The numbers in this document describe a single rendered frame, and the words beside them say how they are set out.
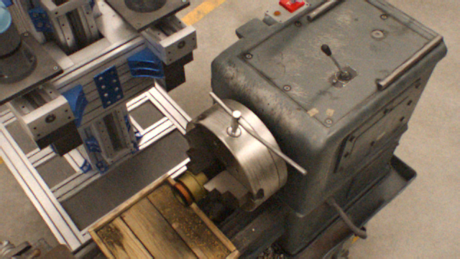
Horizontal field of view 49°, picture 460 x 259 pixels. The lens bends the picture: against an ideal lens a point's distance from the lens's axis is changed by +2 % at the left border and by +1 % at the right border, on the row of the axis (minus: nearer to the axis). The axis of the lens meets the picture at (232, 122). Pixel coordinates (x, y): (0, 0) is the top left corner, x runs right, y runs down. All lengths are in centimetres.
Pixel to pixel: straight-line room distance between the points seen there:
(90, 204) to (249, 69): 127
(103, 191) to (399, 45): 153
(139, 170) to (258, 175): 124
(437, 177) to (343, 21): 147
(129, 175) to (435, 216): 154
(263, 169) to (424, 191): 159
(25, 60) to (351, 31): 99
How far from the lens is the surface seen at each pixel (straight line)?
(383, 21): 164
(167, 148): 255
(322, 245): 195
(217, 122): 135
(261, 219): 161
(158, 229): 159
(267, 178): 136
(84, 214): 244
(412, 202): 276
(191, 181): 138
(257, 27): 156
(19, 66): 164
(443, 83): 331
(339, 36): 157
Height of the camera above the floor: 232
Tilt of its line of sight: 54 degrees down
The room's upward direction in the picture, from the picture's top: straight up
